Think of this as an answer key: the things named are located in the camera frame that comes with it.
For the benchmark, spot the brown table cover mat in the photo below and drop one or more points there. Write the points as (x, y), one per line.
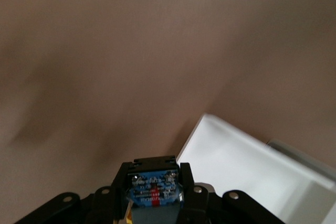
(105, 51)

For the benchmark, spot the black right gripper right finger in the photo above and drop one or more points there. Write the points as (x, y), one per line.
(187, 182)

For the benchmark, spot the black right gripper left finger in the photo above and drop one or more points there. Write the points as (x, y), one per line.
(119, 182)

